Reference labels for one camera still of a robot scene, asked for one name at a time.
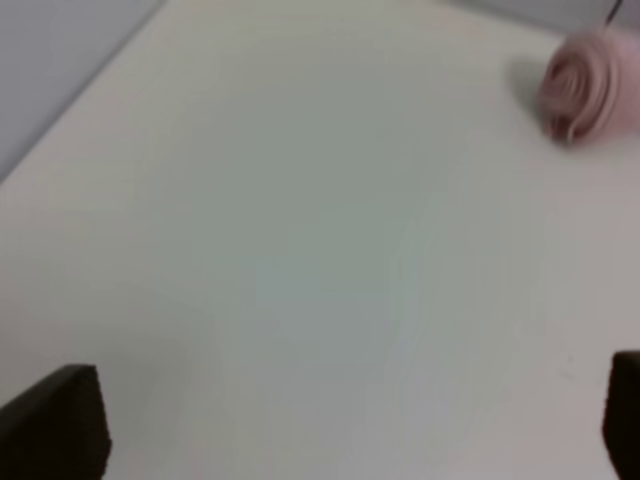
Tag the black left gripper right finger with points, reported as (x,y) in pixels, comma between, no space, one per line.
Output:
(620,428)

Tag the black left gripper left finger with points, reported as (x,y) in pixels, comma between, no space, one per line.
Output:
(57,428)

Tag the rolled pink towel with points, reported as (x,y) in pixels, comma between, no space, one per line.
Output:
(590,90)

